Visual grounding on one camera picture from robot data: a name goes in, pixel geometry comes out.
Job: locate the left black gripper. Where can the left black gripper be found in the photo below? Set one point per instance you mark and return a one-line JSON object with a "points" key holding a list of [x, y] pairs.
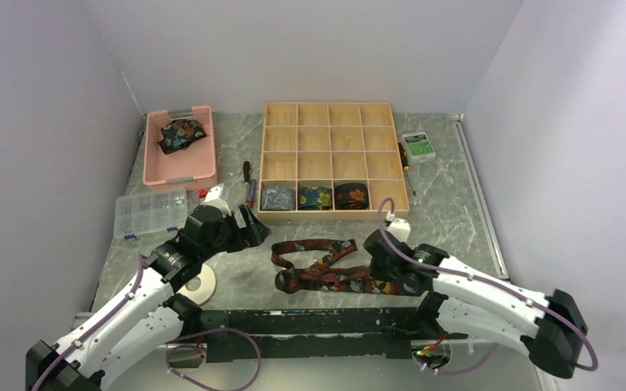
{"points": [[253, 235]]}

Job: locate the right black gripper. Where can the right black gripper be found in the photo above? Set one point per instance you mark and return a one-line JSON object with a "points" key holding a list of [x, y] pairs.
{"points": [[377, 274]]}

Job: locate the dark red floral tie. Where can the dark red floral tie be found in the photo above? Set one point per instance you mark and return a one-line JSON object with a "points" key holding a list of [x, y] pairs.
{"points": [[323, 275]]}

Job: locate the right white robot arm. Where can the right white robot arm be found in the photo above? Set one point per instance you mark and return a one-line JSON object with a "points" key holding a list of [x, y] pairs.
{"points": [[547, 328]]}

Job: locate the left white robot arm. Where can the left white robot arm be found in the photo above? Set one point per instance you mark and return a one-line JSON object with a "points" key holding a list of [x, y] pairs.
{"points": [[149, 311]]}

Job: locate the white tape roll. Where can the white tape roll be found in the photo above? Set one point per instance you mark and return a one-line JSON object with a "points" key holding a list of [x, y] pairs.
{"points": [[201, 288]]}

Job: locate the blue red screwdriver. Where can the blue red screwdriver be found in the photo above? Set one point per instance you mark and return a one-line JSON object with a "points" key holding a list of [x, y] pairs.
{"points": [[251, 193]]}

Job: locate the blue grey rolled tie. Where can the blue grey rolled tie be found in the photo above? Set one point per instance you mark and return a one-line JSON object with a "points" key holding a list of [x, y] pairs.
{"points": [[278, 198]]}

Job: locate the black orange rolled tie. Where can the black orange rolled tie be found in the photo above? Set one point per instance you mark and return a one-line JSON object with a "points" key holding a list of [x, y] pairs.
{"points": [[351, 196]]}

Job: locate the navy yellow rolled tie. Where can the navy yellow rolled tie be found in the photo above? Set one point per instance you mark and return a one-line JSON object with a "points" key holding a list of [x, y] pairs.
{"points": [[315, 198]]}

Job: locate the clear plastic screw box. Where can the clear plastic screw box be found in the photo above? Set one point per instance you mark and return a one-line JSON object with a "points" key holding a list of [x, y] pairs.
{"points": [[149, 212]]}

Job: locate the pink plastic basket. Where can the pink plastic basket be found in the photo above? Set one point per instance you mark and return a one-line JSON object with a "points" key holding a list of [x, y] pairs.
{"points": [[192, 168]]}

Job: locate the thin black yellow screwdriver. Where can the thin black yellow screwdriver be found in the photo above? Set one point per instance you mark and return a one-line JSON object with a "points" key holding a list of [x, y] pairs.
{"points": [[405, 166]]}

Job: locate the black floral tie in basket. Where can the black floral tie in basket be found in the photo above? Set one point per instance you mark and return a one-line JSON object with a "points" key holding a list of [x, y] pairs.
{"points": [[180, 134]]}

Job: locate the wooden compartment tray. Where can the wooden compartment tray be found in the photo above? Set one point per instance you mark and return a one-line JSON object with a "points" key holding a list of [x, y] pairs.
{"points": [[324, 144]]}

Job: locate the green white small box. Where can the green white small box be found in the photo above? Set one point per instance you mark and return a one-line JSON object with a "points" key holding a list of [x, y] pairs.
{"points": [[418, 147]]}

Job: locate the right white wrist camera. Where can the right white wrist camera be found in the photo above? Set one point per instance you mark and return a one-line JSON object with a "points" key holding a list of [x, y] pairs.
{"points": [[398, 227]]}

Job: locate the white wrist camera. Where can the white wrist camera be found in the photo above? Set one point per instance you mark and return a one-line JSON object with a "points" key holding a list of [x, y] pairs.
{"points": [[398, 227], [217, 196]]}

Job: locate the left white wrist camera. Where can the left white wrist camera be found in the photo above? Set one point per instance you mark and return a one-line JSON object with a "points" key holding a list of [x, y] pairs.
{"points": [[217, 196]]}

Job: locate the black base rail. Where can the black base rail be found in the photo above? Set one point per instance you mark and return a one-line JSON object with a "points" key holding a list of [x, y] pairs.
{"points": [[390, 332]]}

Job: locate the aluminium rail at right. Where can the aluminium rail at right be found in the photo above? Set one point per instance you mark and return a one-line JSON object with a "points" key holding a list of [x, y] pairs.
{"points": [[481, 202]]}

